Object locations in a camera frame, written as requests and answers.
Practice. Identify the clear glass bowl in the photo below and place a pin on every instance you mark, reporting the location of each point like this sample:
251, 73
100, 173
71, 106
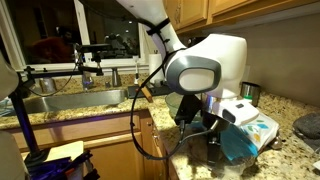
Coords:
171, 103

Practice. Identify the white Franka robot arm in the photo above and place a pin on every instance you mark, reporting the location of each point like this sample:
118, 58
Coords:
220, 56

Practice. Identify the wooden upper cabinet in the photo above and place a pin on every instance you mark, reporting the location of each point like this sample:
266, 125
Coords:
233, 10

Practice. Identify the purple black clamp tool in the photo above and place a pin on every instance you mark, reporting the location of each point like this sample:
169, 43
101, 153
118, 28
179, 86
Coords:
63, 166

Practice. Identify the blue white potato bag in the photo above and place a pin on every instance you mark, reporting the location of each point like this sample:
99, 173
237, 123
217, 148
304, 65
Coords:
263, 130

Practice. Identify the wooden cabinet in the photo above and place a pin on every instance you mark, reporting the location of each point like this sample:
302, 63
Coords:
233, 10
113, 150

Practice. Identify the white rounded machine housing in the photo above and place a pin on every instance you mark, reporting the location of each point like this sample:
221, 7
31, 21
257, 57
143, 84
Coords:
8, 75

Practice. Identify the dark gray cloth towel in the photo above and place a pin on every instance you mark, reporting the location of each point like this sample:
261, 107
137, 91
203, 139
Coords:
308, 128

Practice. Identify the black counter mat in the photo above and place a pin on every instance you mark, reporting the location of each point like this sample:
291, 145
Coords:
160, 90

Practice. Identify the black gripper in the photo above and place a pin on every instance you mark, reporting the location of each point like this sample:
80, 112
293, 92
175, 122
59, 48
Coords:
213, 128

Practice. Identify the kitchen window white frame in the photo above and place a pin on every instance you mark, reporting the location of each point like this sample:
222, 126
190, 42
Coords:
50, 30

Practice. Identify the black stereo camera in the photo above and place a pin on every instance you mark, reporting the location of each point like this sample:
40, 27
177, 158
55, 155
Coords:
95, 47

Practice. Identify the white paper towel roll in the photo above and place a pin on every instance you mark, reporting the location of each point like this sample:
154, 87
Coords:
156, 68

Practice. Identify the wooden lower cabinet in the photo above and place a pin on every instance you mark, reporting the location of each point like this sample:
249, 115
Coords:
113, 150

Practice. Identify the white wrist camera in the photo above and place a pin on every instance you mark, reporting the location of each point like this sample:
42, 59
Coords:
238, 111

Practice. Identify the stainless steel sink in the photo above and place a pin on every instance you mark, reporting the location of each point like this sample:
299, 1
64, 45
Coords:
73, 100

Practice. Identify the light wooden board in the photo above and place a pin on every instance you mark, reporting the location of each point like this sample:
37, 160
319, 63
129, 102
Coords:
63, 150

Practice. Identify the sink faucet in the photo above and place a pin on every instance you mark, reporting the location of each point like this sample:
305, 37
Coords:
87, 78

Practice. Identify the white electric toothbrush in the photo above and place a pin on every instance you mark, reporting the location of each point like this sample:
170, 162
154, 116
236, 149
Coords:
136, 71

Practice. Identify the black camera stand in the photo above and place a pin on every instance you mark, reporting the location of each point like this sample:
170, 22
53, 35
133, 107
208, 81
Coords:
23, 116

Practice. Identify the stainless steel cup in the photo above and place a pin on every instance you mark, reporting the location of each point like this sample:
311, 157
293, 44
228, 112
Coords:
250, 91

